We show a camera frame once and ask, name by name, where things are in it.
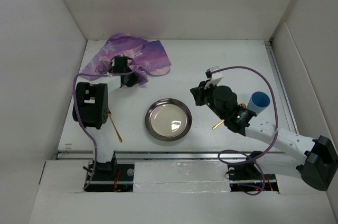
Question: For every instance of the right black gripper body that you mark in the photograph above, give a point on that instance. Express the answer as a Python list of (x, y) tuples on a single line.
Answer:
[(205, 95)]

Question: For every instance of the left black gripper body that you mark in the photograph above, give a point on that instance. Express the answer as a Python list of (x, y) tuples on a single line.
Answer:
[(132, 79)]

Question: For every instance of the purple Elsa cloth placemat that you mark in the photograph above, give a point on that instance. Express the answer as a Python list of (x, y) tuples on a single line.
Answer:
[(149, 58)]

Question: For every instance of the steel plate with cream centre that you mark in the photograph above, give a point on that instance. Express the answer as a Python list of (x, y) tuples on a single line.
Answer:
[(168, 120)]

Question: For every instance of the gold fork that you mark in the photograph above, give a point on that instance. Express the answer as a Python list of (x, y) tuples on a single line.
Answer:
[(115, 128)]

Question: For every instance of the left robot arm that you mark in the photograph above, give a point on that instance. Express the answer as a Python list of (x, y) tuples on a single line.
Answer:
[(91, 110)]

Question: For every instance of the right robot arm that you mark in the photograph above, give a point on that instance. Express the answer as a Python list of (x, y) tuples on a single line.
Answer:
[(317, 158)]

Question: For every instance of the gold spoon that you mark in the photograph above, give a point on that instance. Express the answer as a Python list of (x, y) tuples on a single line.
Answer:
[(222, 121)]

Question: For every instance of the blue plastic cup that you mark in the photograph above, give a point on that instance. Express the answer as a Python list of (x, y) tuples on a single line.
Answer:
[(258, 102)]

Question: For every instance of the white foam block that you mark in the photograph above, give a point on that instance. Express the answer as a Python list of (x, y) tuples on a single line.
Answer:
[(180, 177)]

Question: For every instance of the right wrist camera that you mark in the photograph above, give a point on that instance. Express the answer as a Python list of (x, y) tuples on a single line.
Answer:
[(213, 77)]

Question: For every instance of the aluminium right side rail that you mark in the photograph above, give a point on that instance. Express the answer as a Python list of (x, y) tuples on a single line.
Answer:
[(281, 89)]

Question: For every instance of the aluminium rail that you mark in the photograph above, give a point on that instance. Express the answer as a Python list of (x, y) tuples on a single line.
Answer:
[(281, 89), (123, 155)]

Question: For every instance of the aluminium front rail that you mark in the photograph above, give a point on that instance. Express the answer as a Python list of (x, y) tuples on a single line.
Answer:
[(123, 155)]

